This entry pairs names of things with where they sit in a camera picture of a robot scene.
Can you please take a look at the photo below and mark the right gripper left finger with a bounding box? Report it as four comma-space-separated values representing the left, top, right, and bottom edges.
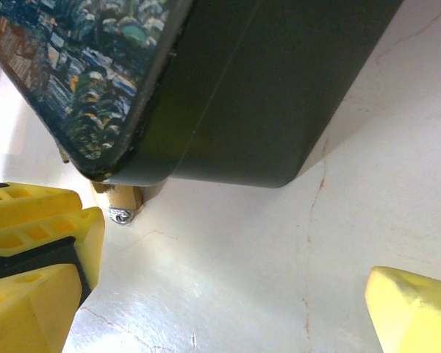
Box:
0, 263, 86, 353

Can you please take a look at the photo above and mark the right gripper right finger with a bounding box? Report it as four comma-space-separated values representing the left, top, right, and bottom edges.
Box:
365, 265, 441, 353

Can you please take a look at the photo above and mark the starry night painted box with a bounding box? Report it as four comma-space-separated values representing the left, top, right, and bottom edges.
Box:
0, 0, 406, 190

